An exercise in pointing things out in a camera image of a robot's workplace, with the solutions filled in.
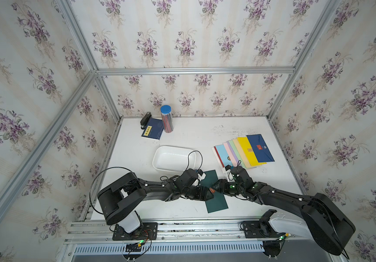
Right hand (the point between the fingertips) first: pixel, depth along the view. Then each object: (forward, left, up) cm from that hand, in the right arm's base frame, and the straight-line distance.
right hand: (215, 188), depth 84 cm
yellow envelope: (+25, -24, -3) cm, 34 cm away
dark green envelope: (-6, -1, -2) cm, 7 cm away
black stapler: (+48, +46, +2) cm, 67 cm away
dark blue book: (+41, +39, -1) cm, 57 cm away
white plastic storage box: (+18, +24, -1) cm, 30 cm away
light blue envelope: (+21, -7, -2) cm, 23 cm away
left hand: (-6, +3, +1) cm, 7 cm away
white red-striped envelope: (+26, -2, -1) cm, 26 cm away
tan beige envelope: (+23, -19, -2) cm, 30 cm away
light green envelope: (+16, -17, -2) cm, 23 cm away
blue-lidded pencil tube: (+41, +29, +16) cm, 53 cm away
